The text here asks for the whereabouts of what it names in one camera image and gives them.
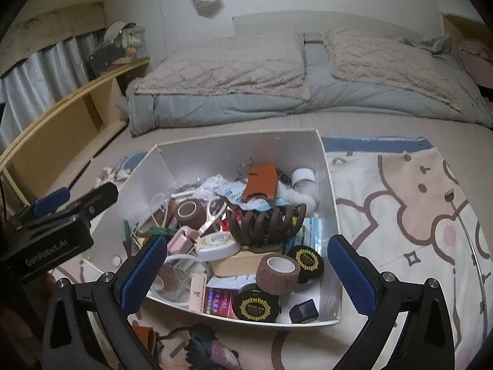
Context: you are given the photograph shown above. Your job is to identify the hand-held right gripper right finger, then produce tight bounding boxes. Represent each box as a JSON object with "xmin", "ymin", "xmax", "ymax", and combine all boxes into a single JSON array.
[{"xmin": 327, "ymin": 234, "xmax": 457, "ymax": 370}]

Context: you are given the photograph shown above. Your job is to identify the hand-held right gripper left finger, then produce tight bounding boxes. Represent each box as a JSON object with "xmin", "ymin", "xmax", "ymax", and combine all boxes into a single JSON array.
[{"xmin": 42, "ymin": 234, "xmax": 168, "ymax": 370}]

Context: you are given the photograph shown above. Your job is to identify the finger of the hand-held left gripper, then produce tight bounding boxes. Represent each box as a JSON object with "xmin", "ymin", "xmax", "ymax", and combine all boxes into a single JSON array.
[
  {"xmin": 58, "ymin": 182, "xmax": 119, "ymax": 220},
  {"xmin": 23, "ymin": 187, "xmax": 72, "ymax": 220}
]

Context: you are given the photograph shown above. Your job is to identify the light brown bandage roll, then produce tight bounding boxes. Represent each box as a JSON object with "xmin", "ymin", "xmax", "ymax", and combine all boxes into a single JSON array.
[{"xmin": 256, "ymin": 255, "xmax": 299, "ymax": 297}]

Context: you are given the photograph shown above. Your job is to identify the wooden block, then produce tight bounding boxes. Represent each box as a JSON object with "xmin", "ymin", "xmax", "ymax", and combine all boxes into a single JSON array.
[{"xmin": 212, "ymin": 249, "xmax": 270, "ymax": 278}]

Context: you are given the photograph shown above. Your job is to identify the black round tin gold print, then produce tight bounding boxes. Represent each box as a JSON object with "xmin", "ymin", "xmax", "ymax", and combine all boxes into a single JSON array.
[
  {"xmin": 287, "ymin": 245, "xmax": 324, "ymax": 282},
  {"xmin": 234, "ymin": 283, "xmax": 282, "ymax": 322}
]

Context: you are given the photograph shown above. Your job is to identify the white storage box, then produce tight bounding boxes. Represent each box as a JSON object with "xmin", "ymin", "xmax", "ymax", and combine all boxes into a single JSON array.
[{"xmin": 81, "ymin": 128, "xmax": 343, "ymax": 328}]

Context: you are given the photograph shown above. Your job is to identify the white crumpled cloth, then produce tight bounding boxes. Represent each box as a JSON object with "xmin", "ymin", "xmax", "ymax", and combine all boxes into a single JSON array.
[{"xmin": 100, "ymin": 164, "xmax": 133, "ymax": 186}]

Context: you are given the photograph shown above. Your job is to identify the clear plastic container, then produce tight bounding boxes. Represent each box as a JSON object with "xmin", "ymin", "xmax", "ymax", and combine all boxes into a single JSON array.
[{"xmin": 150, "ymin": 254, "xmax": 212, "ymax": 305}]

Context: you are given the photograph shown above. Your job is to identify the green clip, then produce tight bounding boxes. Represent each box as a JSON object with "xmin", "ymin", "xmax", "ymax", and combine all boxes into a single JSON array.
[{"xmin": 123, "ymin": 220, "xmax": 174, "ymax": 240}]

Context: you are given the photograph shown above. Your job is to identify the small pink gadget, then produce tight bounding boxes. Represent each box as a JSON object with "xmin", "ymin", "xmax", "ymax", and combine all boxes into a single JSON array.
[{"xmin": 167, "ymin": 228, "xmax": 197, "ymax": 255}]

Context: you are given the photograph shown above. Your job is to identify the blue white packets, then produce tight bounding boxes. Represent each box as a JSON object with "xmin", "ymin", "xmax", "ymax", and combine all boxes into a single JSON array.
[{"xmin": 283, "ymin": 218, "xmax": 322, "ymax": 255}]

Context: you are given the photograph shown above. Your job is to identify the clear hair band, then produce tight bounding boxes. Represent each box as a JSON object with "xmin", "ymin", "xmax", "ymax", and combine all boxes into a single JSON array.
[{"xmin": 149, "ymin": 193, "xmax": 171, "ymax": 229}]

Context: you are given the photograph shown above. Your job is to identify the small beige box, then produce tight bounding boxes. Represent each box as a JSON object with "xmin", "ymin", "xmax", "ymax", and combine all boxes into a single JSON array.
[{"xmin": 189, "ymin": 272, "xmax": 209, "ymax": 311}]

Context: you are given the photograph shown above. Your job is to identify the small black cube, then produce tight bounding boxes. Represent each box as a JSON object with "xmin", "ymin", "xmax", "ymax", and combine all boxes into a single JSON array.
[{"xmin": 289, "ymin": 298, "xmax": 320, "ymax": 323}]

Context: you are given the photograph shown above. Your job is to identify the dark brown tape roll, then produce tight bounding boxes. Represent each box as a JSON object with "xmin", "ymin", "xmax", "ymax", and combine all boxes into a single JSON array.
[{"xmin": 174, "ymin": 199, "xmax": 206, "ymax": 229}]

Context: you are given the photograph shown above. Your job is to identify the white round tape dispenser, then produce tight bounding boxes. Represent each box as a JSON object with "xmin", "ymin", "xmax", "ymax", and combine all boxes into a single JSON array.
[{"xmin": 194, "ymin": 233, "xmax": 241, "ymax": 261}]

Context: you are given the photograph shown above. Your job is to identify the pink cardboard box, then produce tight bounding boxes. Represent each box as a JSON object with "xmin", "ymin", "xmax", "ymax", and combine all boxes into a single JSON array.
[{"xmin": 202, "ymin": 285, "xmax": 241, "ymax": 319}]

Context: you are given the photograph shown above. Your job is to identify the white fluffy scrunchie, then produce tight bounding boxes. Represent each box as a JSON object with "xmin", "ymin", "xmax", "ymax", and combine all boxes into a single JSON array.
[{"xmin": 277, "ymin": 185, "xmax": 320, "ymax": 212}]

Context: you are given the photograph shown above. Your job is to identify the long wooden shelf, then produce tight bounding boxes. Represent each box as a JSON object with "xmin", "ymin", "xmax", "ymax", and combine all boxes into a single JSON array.
[{"xmin": 0, "ymin": 57, "xmax": 152, "ymax": 209}]

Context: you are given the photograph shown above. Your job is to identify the brown claw hair clip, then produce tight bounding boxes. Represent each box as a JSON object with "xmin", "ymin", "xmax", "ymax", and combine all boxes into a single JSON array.
[{"xmin": 225, "ymin": 202, "xmax": 307, "ymax": 247}]

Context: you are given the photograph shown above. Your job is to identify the small white jar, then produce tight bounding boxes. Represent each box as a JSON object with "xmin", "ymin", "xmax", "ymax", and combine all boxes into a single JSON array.
[{"xmin": 291, "ymin": 167, "xmax": 320, "ymax": 201}]

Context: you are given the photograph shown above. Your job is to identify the light blue sachet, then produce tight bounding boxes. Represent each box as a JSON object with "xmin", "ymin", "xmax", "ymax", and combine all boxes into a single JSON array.
[{"xmin": 216, "ymin": 187, "xmax": 289, "ymax": 212}]

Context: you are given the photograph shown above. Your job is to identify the grey curtain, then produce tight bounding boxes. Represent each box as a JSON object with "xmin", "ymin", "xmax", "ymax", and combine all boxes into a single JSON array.
[{"xmin": 0, "ymin": 31, "xmax": 103, "ymax": 151}]

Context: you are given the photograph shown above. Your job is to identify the dark handbag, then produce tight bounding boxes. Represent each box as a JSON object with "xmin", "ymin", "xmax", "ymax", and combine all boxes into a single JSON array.
[{"xmin": 87, "ymin": 44, "xmax": 128, "ymax": 81}]

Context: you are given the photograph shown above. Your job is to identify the pale flower bouquet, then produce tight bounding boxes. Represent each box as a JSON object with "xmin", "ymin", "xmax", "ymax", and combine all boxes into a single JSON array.
[{"xmin": 119, "ymin": 27, "xmax": 149, "ymax": 58}]

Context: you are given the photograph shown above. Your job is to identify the grey duvet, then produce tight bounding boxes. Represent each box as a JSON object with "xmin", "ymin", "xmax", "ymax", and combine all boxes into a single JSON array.
[{"xmin": 125, "ymin": 33, "xmax": 493, "ymax": 137}]

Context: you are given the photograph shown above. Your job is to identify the white cap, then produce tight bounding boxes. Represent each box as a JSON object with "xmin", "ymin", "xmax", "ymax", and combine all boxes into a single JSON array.
[{"xmin": 103, "ymin": 21, "xmax": 135, "ymax": 43}]

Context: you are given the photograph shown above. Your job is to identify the beige printed valance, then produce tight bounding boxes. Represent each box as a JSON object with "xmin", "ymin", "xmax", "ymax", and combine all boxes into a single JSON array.
[{"xmin": 0, "ymin": 2, "xmax": 106, "ymax": 78}]

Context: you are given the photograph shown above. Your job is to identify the beige fuzzy pillow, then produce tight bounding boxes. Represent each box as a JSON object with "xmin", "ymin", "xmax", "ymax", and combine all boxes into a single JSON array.
[
  {"xmin": 135, "ymin": 31, "xmax": 312, "ymax": 101},
  {"xmin": 321, "ymin": 25, "xmax": 486, "ymax": 114}
]

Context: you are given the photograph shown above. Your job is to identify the crumpled grey cloth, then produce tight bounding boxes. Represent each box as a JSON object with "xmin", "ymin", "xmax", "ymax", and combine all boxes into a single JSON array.
[{"xmin": 401, "ymin": 35, "xmax": 451, "ymax": 52}]

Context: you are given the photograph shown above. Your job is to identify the white headboard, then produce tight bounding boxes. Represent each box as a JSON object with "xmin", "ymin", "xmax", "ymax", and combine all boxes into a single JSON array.
[{"xmin": 233, "ymin": 8, "xmax": 443, "ymax": 39}]

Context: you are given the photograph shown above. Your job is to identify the pink clothes pile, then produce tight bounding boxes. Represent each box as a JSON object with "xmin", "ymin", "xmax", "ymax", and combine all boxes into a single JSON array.
[{"xmin": 458, "ymin": 39, "xmax": 493, "ymax": 78}]

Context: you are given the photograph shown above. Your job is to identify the small wooden shelf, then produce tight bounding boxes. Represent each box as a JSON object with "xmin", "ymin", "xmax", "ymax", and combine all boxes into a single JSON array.
[{"xmin": 443, "ymin": 13, "xmax": 493, "ymax": 47}]

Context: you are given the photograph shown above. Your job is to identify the pink handled scissors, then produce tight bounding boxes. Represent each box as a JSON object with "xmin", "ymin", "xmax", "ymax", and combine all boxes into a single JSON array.
[{"xmin": 200, "ymin": 196, "xmax": 228, "ymax": 236}]

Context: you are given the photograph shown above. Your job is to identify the dark crochet flower cord accessory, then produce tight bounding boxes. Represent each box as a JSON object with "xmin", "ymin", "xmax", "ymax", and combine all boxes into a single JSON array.
[{"xmin": 162, "ymin": 324, "xmax": 241, "ymax": 370}]

